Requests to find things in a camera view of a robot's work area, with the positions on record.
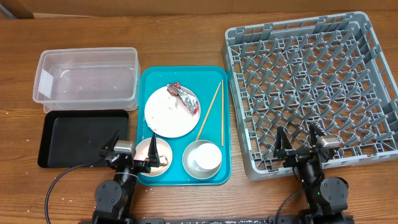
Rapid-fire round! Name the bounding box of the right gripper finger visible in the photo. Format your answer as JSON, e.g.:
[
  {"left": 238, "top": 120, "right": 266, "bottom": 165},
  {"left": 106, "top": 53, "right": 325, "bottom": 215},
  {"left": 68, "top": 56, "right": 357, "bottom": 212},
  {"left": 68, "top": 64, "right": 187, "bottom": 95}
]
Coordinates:
[
  {"left": 273, "top": 126, "right": 292, "bottom": 158},
  {"left": 308, "top": 123, "right": 325, "bottom": 145}
]

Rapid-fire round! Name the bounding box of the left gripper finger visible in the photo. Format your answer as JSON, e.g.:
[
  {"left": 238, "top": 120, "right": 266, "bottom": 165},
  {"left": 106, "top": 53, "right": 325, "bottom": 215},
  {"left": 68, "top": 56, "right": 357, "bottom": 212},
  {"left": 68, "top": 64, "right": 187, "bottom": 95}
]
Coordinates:
[
  {"left": 103, "top": 131, "right": 119, "bottom": 151},
  {"left": 148, "top": 133, "right": 160, "bottom": 166}
]

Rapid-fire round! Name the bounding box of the small pink bowl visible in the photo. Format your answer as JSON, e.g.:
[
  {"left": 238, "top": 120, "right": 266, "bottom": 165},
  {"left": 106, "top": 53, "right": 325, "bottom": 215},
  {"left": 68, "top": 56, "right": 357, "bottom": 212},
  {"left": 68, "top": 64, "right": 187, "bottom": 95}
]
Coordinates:
[{"left": 134, "top": 138, "right": 173, "bottom": 177}]

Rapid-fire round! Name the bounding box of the grey white bowl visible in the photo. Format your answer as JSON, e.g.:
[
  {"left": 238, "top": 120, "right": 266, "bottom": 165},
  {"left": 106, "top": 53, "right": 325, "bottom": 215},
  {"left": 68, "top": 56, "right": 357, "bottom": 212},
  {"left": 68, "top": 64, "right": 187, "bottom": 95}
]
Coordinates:
[{"left": 182, "top": 140, "right": 223, "bottom": 180}]

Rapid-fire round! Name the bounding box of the large pink plate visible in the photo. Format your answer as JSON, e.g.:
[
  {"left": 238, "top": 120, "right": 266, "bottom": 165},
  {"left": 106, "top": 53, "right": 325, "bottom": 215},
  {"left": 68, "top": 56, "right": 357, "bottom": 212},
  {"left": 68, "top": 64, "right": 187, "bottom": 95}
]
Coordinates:
[{"left": 144, "top": 86, "right": 201, "bottom": 138}]

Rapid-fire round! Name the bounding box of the white cup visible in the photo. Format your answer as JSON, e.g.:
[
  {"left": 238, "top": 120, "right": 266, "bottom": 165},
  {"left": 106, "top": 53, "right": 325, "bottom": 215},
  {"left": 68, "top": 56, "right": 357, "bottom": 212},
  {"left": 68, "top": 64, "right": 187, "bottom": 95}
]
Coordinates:
[{"left": 193, "top": 143, "right": 222, "bottom": 172}]

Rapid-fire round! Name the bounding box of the red foil wrapper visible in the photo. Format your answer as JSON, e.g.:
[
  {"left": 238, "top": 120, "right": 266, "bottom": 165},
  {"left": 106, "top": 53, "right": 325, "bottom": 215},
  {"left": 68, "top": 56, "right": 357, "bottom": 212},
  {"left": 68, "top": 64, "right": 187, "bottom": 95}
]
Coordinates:
[{"left": 167, "top": 82, "right": 199, "bottom": 116}]

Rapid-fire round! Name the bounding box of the wooden chopstick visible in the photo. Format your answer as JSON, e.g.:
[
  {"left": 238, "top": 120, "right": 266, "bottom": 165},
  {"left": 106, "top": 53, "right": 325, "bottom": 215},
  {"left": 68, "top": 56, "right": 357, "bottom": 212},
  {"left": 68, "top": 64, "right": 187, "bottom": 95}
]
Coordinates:
[
  {"left": 196, "top": 82, "right": 221, "bottom": 141},
  {"left": 221, "top": 79, "right": 224, "bottom": 147}
]

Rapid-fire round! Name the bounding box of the white napkin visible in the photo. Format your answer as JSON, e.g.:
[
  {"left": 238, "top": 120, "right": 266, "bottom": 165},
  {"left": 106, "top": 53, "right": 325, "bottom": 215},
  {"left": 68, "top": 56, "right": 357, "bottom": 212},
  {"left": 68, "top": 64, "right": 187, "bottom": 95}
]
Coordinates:
[{"left": 155, "top": 93, "right": 177, "bottom": 112}]

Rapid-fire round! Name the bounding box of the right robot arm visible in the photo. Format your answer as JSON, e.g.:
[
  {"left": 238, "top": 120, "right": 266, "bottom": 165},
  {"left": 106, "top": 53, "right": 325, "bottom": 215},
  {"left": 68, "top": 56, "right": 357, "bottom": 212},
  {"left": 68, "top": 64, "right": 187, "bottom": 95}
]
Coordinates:
[{"left": 269, "top": 124, "right": 354, "bottom": 223}]

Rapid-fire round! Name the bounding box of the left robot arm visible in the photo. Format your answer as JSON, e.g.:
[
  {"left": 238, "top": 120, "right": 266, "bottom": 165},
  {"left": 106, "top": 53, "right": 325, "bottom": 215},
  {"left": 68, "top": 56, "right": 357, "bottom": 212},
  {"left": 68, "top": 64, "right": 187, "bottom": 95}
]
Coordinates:
[{"left": 91, "top": 133, "right": 160, "bottom": 223}]

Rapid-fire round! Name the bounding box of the grey dishwasher rack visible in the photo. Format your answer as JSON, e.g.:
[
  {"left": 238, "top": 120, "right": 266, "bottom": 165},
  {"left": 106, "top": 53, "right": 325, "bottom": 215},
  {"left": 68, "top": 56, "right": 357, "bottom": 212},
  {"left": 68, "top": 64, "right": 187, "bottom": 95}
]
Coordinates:
[{"left": 223, "top": 11, "right": 397, "bottom": 180}]

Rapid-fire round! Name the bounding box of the teal plastic tray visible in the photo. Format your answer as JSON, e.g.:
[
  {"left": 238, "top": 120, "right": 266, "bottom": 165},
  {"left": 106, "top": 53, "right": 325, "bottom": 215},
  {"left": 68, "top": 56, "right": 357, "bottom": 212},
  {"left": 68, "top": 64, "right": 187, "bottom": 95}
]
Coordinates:
[{"left": 136, "top": 66, "right": 232, "bottom": 186}]

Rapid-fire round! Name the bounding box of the black plastic tray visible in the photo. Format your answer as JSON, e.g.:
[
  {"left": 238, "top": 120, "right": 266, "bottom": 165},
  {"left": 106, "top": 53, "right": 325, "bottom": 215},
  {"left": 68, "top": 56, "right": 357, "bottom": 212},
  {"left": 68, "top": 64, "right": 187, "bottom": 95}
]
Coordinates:
[{"left": 37, "top": 110, "right": 129, "bottom": 168}]

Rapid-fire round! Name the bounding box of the clear plastic bin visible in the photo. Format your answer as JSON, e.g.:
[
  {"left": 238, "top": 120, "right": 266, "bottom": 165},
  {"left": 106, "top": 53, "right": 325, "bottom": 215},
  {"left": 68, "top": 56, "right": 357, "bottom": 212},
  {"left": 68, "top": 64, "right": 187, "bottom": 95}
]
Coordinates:
[{"left": 32, "top": 47, "right": 141, "bottom": 113}]

